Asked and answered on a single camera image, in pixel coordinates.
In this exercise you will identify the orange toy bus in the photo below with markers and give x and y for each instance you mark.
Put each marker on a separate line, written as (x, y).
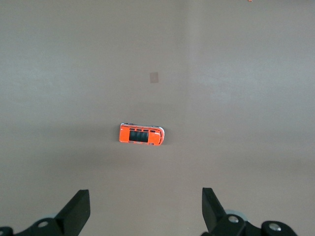
(124, 134)

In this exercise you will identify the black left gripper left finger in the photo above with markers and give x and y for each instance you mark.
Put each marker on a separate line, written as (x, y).
(71, 216)

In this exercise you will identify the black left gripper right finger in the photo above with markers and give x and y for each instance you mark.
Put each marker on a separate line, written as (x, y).
(214, 216)

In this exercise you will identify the small brown tape patch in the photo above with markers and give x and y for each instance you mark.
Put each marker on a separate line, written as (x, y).
(154, 77)

